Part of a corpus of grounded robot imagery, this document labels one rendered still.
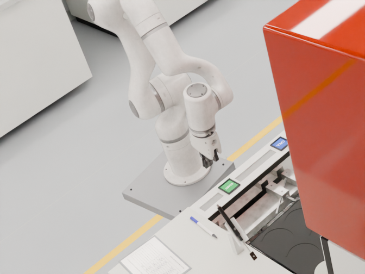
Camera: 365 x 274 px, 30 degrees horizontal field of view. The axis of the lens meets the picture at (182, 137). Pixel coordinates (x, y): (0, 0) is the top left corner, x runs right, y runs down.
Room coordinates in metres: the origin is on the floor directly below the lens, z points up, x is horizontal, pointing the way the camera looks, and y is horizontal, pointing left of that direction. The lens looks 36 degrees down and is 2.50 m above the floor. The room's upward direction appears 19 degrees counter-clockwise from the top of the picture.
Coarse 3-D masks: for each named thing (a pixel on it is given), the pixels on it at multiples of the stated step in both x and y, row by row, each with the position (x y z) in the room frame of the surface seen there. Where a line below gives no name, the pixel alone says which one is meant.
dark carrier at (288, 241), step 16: (272, 224) 1.58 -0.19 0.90; (288, 224) 1.55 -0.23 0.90; (304, 224) 1.53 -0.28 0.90; (256, 240) 1.53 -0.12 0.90; (272, 240) 1.51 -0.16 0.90; (288, 240) 1.49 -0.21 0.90; (304, 240) 1.46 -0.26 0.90; (272, 256) 1.45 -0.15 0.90; (288, 256) 1.42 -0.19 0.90; (304, 256) 1.40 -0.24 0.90; (320, 256) 1.38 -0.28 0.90; (304, 272) 1.34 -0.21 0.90
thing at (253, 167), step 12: (252, 156) 1.86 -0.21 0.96; (264, 156) 1.85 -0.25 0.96; (276, 156) 1.82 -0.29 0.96; (240, 168) 1.82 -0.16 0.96; (252, 168) 1.81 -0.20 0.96; (264, 168) 1.78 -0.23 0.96; (240, 180) 1.76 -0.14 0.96; (252, 180) 1.74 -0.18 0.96; (216, 192) 1.74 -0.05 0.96; (204, 204) 1.71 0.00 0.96; (216, 204) 1.68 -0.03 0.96; (204, 216) 1.65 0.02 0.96
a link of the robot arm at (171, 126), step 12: (156, 84) 2.00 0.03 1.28; (168, 84) 1.99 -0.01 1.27; (180, 84) 2.00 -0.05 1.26; (168, 96) 1.97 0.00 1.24; (180, 96) 1.98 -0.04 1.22; (168, 108) 1.99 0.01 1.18; (180, 108) 1.99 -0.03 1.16; (156, 120) 2.04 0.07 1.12; (168, 120) 2.00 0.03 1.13; (180, 120) 1.98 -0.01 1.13; (156, 132) 2.01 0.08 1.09; (168, 132) 1.97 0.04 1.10; (180, 132) 1.97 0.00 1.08
